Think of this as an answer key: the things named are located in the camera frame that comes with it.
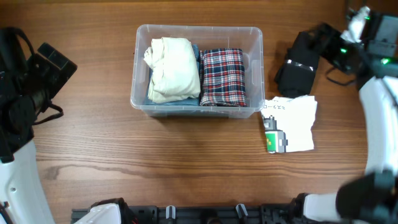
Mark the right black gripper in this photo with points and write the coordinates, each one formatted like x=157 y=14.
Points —
x=332 y=35

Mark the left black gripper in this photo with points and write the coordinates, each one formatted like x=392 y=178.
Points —
x=56 y=78

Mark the black garment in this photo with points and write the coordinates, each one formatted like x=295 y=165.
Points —
x=297 y=74

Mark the white printed t-shirt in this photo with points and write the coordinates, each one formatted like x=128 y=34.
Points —
x=288 y=123

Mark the plaid shirt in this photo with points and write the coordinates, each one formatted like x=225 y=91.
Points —
x=222 y=76

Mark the cream garment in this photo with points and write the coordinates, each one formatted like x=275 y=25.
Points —
x=174 y=66

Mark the blue jeans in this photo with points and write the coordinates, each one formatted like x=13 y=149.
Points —
x=184 y=102

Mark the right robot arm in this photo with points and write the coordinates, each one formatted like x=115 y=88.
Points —
x=371 y=198

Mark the clear plastic storage container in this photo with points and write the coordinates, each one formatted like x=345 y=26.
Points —
x=249 y=39

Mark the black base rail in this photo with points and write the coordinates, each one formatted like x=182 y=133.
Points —
x=264 y=214

